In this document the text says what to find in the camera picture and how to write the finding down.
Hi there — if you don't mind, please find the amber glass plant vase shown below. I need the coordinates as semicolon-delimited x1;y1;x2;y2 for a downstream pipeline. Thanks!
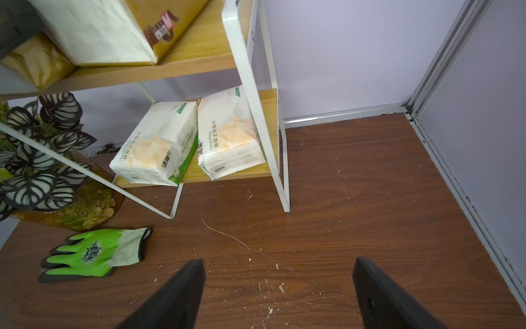
0;92;125;232

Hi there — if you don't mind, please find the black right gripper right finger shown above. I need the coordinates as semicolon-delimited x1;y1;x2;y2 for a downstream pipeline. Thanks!
352;257;446;328

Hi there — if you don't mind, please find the white tissue pack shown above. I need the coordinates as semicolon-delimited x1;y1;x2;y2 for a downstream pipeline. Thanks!
197;86;266;180
110;101;198;186

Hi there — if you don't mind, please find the green and black glove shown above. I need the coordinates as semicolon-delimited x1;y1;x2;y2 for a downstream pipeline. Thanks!
38;227;153;284

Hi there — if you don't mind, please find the white frame wooden shelf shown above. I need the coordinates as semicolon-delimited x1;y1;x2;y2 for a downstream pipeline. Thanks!
1;1;290;211

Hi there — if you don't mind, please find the gold tissue pack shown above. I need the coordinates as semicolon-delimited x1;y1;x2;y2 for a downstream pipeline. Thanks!
31;0;208;67
1;32;76;90

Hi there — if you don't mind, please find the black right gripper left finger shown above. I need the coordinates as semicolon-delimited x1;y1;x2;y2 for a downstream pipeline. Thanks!
117;259;205;328

